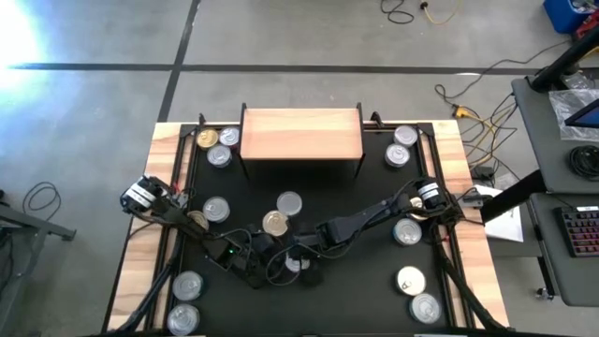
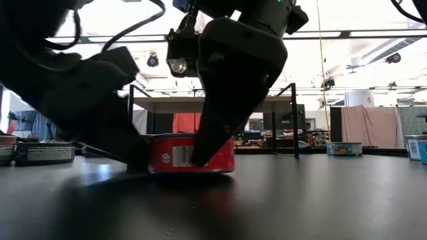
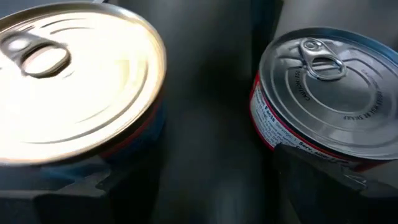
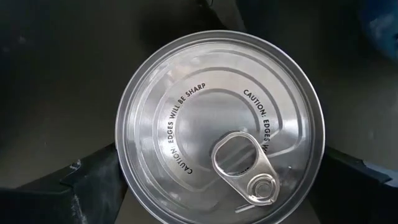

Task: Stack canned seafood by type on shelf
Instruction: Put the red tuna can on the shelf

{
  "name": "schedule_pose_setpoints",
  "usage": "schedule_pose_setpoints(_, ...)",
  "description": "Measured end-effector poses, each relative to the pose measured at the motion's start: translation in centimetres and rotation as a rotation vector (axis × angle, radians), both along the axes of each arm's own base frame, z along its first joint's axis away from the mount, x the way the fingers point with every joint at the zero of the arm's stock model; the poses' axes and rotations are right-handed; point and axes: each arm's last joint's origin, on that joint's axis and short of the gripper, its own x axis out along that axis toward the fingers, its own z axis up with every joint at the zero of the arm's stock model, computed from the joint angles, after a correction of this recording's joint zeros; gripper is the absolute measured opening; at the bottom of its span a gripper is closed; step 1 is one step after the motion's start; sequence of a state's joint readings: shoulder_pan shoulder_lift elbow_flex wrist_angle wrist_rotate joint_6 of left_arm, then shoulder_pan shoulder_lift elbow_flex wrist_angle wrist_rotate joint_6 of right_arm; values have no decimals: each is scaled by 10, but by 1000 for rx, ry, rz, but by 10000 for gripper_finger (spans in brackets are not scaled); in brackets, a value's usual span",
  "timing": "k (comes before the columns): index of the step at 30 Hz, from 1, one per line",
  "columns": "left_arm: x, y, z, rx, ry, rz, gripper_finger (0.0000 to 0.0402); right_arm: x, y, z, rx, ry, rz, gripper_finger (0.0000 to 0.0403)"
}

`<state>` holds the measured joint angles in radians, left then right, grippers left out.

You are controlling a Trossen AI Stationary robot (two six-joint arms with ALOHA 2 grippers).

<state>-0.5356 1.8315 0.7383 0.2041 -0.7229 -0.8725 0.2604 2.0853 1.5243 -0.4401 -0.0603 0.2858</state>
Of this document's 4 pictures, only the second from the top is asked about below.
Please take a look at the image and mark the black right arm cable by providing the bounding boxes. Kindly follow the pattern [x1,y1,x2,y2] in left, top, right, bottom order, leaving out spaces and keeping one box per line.
[390,0,426,24]

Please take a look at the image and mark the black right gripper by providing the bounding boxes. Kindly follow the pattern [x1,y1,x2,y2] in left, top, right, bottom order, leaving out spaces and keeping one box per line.
[191,19,288,166]

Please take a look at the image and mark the grey patterned partition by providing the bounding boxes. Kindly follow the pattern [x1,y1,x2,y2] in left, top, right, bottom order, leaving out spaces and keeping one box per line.
[398,105,427,136]

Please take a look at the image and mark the white round pillar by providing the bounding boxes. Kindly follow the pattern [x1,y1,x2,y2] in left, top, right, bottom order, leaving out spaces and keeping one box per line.
[344,89,375,107]

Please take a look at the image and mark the dark monitor screen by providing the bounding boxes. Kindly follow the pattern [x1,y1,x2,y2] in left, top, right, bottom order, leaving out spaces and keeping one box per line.
[8,109,38,133]

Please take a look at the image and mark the dark blue albacore tuna can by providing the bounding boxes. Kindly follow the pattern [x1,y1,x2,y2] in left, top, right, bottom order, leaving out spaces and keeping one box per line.
[14,141,76,165]

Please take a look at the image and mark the black table mat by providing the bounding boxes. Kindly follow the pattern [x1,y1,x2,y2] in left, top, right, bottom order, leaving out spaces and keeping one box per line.
[0,153,427,240]

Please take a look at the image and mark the pink hanging cloth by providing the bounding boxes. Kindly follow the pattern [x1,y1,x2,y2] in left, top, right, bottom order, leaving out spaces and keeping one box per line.
[340,104,403,149]

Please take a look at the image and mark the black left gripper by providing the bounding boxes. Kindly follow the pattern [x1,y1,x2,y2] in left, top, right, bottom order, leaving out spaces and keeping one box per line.
[25,62,150,173]

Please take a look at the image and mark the black partition panel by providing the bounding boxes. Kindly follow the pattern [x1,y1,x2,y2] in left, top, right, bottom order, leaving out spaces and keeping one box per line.
[330,106,344,143]

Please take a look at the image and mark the blue yellow tuna can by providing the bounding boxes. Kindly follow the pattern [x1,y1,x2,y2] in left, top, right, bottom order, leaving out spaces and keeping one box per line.
[326,141,364,157]

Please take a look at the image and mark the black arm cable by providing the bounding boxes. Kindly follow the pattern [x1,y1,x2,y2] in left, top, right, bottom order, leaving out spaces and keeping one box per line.
[101,0,167,53]
[390,0,426,24]

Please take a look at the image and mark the wooden shelf black legs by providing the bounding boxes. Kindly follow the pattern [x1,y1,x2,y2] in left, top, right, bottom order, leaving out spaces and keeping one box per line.
[127,82,300,159]

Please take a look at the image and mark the black overhead frame bar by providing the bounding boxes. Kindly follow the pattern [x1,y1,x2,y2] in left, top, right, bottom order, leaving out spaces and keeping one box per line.
[46,29,427,45]

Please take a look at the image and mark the teal chunk light tuna can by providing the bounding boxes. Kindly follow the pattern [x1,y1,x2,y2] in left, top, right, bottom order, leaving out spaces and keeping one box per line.
[404,133,427,165]

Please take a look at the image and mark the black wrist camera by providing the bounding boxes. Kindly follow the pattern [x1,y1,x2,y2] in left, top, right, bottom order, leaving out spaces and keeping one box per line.
[89,45,140,88]
[165,13,203,79]

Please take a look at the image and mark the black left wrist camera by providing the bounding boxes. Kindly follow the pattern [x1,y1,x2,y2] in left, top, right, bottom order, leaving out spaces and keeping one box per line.
[89,45,140,88]

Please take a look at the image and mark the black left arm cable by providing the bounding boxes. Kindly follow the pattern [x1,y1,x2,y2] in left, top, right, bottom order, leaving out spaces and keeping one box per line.
[101,0,167,53]

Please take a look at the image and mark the red hanging cloth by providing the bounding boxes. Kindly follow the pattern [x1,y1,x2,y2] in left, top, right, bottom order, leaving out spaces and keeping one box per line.
[172,112,203,135]

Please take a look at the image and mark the yellow cord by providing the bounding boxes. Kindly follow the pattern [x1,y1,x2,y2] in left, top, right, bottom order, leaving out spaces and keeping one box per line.
[316,0,332,141]

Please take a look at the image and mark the red albacore tuna can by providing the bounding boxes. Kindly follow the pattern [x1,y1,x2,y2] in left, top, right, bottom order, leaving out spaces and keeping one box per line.
[147,132,236,175]

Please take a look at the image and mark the blue curtain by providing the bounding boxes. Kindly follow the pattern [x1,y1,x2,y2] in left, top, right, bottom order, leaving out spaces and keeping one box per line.
[31,112,61,141]

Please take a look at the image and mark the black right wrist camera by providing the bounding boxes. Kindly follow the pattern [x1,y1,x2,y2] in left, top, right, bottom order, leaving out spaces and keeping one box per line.
[165,13,203,79]

